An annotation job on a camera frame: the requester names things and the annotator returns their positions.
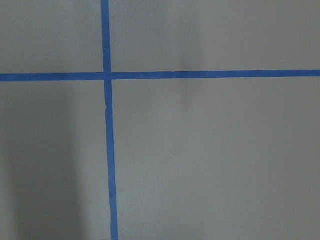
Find blue tape vertical strip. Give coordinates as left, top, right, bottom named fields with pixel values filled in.
left=101, top=0, right=119, bottom=240

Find blue tape horizontal strip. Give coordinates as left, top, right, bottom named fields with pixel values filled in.
left=0, top=70, right=320, bottom=82

